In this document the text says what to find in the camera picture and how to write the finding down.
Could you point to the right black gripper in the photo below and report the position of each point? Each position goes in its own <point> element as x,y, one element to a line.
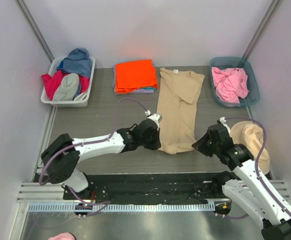
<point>206,139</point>

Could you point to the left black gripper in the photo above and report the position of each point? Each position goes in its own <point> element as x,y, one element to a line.
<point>153,139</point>

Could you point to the beige t shirt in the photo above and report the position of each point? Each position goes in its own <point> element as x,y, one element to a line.
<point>177,104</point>

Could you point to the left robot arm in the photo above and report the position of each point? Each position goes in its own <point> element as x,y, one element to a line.
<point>61,158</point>

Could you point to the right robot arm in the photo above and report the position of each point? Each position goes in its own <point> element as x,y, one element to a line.
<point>245,183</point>

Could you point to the beige bucket hat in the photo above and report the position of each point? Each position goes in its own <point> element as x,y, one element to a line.
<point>251,136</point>

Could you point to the pink crumpled t shirt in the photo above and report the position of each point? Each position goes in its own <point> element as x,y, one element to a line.
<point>230,84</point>

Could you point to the teal plastic basin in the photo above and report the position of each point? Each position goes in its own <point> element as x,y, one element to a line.
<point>225,62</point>

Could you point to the orange folded t shirt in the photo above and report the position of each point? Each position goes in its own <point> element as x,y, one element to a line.
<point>133,75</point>

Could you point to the grey garment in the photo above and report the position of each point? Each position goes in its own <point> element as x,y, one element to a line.
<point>69,88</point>

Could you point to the blue patterned garment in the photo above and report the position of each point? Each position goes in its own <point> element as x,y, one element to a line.
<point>78,61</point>

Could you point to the magenta garment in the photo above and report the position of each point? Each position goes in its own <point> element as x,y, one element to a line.
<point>51,83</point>

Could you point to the pink object bottom edge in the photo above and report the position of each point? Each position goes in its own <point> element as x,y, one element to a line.
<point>63,236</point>

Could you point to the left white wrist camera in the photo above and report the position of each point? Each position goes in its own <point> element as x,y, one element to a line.
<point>155,117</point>

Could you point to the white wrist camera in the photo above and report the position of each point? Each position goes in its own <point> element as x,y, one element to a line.
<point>155,117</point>
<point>223,121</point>

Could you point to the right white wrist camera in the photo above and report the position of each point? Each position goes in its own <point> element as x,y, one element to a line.
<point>223,121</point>

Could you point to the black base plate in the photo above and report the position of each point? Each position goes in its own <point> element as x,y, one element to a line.
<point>150,189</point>

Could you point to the white slotted cable duct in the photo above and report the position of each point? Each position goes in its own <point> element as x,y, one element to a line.
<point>47,207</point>

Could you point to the aluminium rail frame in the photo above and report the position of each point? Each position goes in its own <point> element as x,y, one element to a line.
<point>33,192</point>

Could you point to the right aluminium corner post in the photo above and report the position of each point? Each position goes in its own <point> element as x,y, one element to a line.
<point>265,21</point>

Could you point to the aluminium corner post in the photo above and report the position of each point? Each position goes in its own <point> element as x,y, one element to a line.
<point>265,21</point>
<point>35,29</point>

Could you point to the left aluminium corner post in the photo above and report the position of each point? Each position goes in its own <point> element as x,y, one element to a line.
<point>35,29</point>

